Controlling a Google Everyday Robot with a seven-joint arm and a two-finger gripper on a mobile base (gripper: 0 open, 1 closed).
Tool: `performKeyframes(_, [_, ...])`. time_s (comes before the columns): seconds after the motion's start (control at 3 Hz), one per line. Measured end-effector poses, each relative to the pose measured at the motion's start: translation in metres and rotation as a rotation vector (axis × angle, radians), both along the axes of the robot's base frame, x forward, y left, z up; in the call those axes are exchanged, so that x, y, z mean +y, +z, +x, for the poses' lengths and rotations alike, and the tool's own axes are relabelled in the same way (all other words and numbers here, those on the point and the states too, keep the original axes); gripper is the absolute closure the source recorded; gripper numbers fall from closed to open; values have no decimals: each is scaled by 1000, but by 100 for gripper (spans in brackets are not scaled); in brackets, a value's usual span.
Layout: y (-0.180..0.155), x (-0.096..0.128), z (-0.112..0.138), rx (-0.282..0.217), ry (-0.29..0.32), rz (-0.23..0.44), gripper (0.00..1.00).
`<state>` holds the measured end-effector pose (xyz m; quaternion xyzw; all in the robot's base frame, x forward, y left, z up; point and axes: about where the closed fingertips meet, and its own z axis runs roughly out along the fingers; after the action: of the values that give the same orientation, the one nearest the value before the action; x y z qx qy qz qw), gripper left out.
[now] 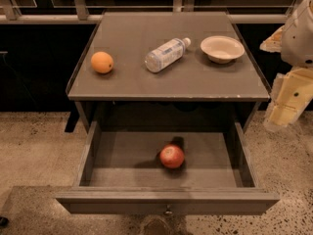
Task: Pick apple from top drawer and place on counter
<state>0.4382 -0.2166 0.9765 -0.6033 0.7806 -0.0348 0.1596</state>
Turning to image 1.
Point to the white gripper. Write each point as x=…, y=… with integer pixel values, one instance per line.
x=298, y=41

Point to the white paper bowl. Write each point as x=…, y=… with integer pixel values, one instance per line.
x=222, y=49

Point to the clear plastic water bottle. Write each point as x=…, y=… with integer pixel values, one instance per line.
x=166, y=54

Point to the metal drawer knob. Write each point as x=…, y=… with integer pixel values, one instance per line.
x=168, y=211

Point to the metal railing frame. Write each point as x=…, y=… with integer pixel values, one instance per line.
x=88, y=11

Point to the open grey top drawer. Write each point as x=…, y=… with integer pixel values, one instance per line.
x=120, y=172

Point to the orange fruit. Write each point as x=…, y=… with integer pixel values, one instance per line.
x=101, y=62

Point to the red apple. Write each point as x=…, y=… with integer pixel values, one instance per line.
x=172, y=156

